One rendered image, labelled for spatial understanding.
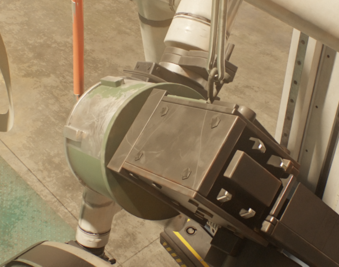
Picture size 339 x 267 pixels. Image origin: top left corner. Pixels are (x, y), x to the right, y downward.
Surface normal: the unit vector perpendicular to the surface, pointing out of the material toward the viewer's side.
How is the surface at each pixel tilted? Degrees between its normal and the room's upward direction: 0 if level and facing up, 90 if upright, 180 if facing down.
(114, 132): 65
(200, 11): 41
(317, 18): 80
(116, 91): 27
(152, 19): 100
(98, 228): 71
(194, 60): 51
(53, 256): 36
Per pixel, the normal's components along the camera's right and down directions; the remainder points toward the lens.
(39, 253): -0.43, -0.90
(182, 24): -0.55, -0.29
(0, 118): -0.81, -0.09
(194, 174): -0.67, -0.51
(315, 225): 0.54, 0.14
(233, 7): 0.73, 0.24
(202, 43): 0.22, 0.00
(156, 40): -0.32, 0.73
